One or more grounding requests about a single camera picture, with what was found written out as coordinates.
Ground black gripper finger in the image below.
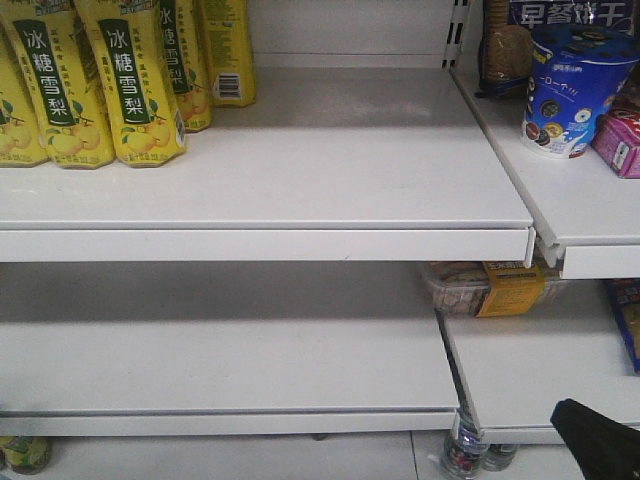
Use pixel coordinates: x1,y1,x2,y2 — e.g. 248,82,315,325
550,399,639,479

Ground blue snack bag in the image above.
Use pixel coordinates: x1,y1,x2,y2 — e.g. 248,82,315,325
603,278,639,374

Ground pink biscuit box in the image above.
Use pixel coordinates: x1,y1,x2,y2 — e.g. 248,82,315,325
591,103,639,179

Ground blue oreo cup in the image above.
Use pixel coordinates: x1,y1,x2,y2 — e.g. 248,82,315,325
521,24,639,159

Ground yellow pear drink bottle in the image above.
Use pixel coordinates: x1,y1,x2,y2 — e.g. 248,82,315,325
1,1,116,170
75,1,186,168

